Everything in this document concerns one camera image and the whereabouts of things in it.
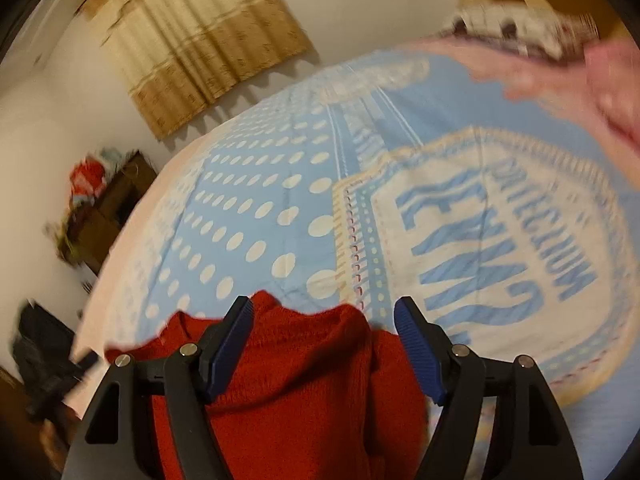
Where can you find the beige window curtain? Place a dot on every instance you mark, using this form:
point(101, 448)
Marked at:
point(179, 57)

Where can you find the red knitted sweater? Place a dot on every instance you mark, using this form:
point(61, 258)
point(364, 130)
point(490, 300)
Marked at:
point(314, 396)

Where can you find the dark wooden dresser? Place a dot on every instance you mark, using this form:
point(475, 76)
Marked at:
point(89, 231)

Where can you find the red gift bag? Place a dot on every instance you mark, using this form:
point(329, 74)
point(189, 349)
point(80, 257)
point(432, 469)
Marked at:
point(87, 181)

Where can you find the blue polka-dot bed blanket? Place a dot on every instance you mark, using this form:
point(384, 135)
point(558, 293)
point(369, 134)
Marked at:
point(400, 209)

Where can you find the pink satin pillow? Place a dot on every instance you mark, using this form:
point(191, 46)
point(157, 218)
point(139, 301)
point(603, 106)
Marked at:
point(612, 69)

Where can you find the patterned white dark pillow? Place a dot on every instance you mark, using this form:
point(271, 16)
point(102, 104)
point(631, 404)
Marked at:
point(527, 31)

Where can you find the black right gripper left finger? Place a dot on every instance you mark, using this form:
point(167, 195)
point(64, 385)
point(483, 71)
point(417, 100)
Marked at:
point(144, 410)

